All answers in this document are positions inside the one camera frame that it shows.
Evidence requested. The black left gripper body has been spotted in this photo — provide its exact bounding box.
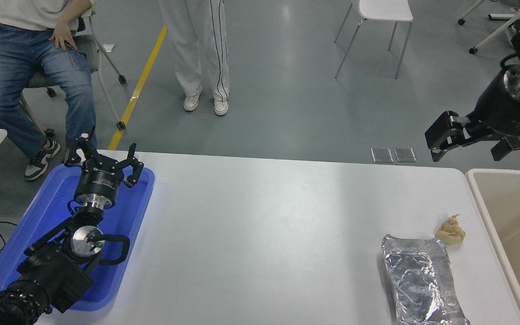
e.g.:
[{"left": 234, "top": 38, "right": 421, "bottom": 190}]
[{"left": 74, "top": 162, "right": 126, "bottom": 204}]

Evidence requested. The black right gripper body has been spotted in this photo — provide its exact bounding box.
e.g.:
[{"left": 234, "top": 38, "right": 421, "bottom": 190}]
[{"left": 467, "top": 74, "right": 520, "bottom": 137}]

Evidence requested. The silver foil tray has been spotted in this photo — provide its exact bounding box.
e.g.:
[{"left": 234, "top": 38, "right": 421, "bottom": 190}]
[{"left": 381, "top": 234, "right": 470, "bottom": 325}]

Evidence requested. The person's left hand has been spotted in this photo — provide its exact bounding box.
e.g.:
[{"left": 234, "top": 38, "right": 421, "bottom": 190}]
[{"left": 49, "top": 20, "right": 78, "bottom": 51}]

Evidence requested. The metal floor socket cover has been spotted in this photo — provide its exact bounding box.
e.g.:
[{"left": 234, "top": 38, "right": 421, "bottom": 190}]
[
  {"left": 394, "top": 147, "right": 417, "bottom": 163},
  {"left": 371, "top": 148, "right": 394, "bottom": 163}
]

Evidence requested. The blue plastic tray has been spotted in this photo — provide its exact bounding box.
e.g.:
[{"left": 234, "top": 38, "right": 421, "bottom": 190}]
[{"left": 0, "top": 163, "right": 156, "bottom": 312}]

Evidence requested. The large pale bin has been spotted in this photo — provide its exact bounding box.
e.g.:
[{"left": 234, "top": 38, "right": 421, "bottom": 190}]
[{"left": 465, "top": 168, "right": 520, "bottom": 325}]

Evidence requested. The white rolling chair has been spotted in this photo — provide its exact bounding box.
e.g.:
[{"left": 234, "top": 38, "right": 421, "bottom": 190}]
[{"left": 458, "top": 0, "right": 520, "bottom": 55}]

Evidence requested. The crumpled tan paper ball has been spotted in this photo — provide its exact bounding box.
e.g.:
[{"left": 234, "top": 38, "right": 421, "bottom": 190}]
[{"left": 435, "top": 214, "right": 466, "bottom": 246}]

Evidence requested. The seated person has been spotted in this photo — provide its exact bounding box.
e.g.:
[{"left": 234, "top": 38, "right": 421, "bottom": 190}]
[{"left": 0, "top": 0, "right": 98, "bottom": 181}]

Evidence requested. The white chair with metal legs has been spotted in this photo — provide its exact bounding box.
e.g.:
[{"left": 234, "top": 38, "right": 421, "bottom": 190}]
[{"left": 334, "top": 0, "right": 414, "bottom": 80}]

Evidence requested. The standing person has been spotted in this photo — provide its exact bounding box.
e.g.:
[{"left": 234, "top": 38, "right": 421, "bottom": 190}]
[{"left": 158, "top": 0, "right": 231, "bottom": 116}]

